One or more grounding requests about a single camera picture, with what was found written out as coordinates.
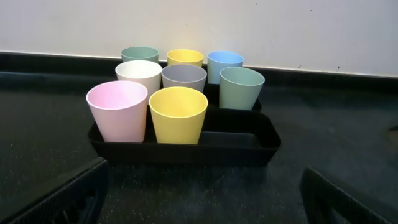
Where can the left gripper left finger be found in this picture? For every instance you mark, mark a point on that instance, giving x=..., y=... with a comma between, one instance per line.
x=62, y=199

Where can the grey cup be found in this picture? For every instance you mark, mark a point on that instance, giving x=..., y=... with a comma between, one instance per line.
x=183, y=77

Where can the yellow cup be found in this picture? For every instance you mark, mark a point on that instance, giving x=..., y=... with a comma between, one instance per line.
x=185, y=58
x=178, y=121

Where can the green cup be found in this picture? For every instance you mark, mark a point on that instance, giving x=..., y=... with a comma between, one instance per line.
x=140, y=56
x=239, y=91

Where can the pink cup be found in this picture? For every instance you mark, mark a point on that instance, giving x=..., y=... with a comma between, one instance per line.
x=119, y=115

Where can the white cup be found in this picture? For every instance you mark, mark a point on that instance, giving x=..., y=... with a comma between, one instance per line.
x=138, y=73

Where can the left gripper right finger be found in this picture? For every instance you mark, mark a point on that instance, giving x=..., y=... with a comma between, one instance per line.
x=335, y=202

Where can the black tray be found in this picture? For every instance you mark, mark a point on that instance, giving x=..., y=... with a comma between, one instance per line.
x=233, y=146

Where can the blue cup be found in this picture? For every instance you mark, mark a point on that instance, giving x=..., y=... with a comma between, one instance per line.
x=222, y=62

